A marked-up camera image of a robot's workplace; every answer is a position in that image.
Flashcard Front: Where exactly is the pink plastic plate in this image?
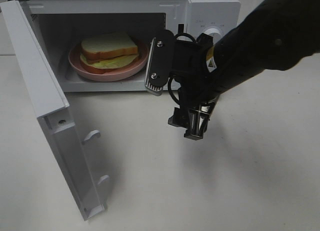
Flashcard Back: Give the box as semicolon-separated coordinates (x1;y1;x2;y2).
68;38;149;82

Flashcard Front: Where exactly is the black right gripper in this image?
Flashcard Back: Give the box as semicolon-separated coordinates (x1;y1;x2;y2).
167;33;220;141

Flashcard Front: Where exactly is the toy sandwich with lettuce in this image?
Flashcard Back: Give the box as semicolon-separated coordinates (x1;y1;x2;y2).
79;32;140;74

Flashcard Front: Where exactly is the upper white microwave knob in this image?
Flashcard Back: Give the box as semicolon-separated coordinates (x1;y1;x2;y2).
203;27;223;43

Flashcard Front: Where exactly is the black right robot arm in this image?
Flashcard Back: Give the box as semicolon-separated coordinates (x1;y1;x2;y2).
168;0;320;140

